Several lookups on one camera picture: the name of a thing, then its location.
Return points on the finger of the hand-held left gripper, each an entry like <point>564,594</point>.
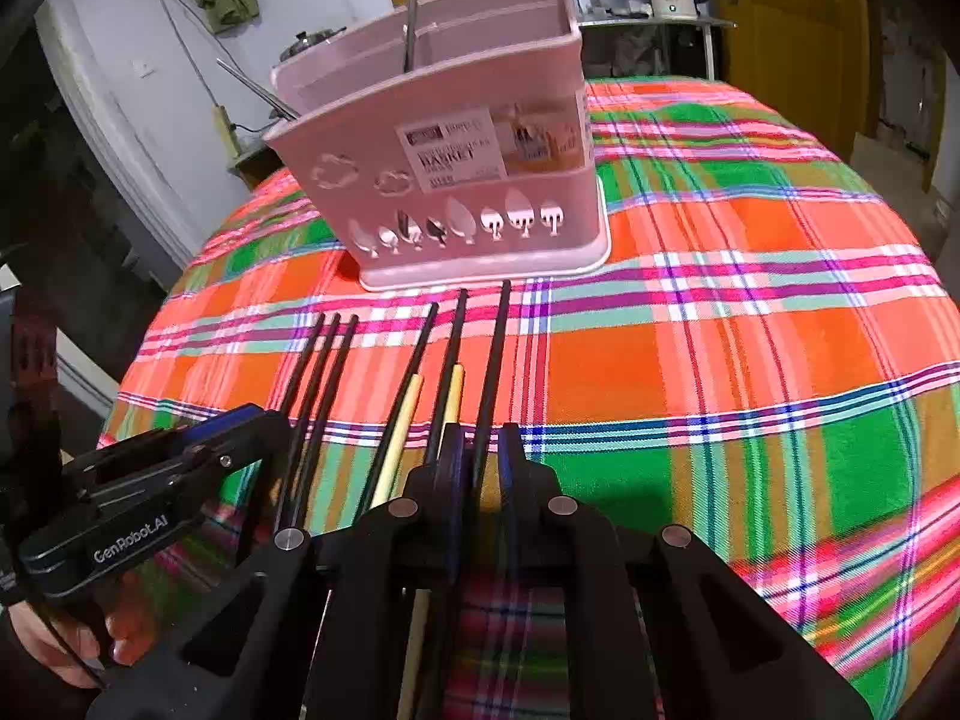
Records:
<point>251,431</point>

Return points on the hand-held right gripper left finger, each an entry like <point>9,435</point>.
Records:
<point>451,465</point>

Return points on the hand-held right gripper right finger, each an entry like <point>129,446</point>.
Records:
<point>511,469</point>

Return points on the black chopstick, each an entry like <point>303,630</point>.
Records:
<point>420,341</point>
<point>336,367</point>
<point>321,360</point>
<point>306,356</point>
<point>450,360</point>
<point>495,360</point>

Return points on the pink plastic utensil basket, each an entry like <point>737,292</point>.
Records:
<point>450,202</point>

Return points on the person's left hand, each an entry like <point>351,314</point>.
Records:
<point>52,649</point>

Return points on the plaid tablecloth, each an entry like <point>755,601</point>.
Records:
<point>712,330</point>

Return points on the metal counter shelf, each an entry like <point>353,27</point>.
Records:
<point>251,165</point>

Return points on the metal chopsticks pair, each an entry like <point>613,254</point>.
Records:
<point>259,90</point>

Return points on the steel pot with lid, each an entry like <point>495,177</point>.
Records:
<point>311,43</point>

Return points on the metal utensil in basket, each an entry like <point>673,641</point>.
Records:
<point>413,7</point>

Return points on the metal side table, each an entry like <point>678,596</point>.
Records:
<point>660,34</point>

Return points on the yellow wooden door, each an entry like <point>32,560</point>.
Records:
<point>787,30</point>

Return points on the white door frame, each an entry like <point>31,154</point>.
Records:
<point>112,127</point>

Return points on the white wall switch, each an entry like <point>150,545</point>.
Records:
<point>144,69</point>

